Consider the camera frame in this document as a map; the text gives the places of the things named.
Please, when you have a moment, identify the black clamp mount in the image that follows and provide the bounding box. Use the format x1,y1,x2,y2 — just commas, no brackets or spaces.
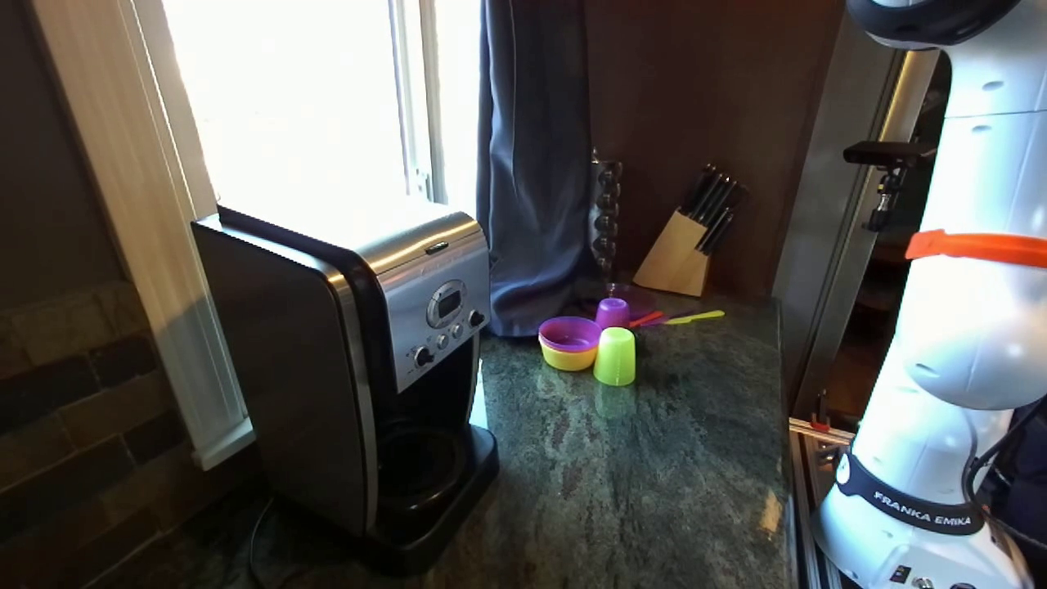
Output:
840,139,931,236

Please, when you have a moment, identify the wooden knife block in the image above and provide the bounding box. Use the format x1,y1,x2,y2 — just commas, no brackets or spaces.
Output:
633,208,714,301

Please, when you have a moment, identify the yellow plastic bowl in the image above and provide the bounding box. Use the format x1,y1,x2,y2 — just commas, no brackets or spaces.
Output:
536,338,602,377

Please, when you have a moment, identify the orange strap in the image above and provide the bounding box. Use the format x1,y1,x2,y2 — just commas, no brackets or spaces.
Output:
903,227,1047,273

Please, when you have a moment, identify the yellow plastic utensil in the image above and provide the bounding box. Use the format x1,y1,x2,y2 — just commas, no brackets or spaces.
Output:
660,307,730,331

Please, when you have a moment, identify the dark fabric curtain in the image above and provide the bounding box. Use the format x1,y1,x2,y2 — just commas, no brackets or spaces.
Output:
474,0,605,340

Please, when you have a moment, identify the magenta plastic cup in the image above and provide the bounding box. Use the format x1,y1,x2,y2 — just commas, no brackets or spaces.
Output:
592,296,636,334

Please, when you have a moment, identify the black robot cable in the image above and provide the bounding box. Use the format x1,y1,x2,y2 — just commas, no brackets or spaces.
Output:
961,400,1047,550

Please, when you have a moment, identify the yellow plastic cup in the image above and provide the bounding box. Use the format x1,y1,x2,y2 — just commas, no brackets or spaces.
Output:
592,325,642,391

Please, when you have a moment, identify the grey metal cabinet side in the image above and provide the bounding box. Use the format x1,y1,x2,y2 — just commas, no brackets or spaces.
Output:
769,39,942,409

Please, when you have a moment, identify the magenta plastic bowl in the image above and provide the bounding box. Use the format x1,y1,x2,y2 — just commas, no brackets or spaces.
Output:
536,315,605,361

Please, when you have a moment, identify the metal spice rack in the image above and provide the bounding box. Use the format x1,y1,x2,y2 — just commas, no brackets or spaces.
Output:
585,146,633,277

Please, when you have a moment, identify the light wooden trim strip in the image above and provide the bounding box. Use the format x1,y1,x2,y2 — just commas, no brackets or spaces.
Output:
29,0,484,476

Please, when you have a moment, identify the black handled knife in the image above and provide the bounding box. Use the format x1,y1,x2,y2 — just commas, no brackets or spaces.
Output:
700,178,745,260
678,163,714,219
696,170,732,228

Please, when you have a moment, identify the silver black coffee maker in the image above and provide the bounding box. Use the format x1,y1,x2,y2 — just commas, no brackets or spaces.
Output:
189,201,503,577

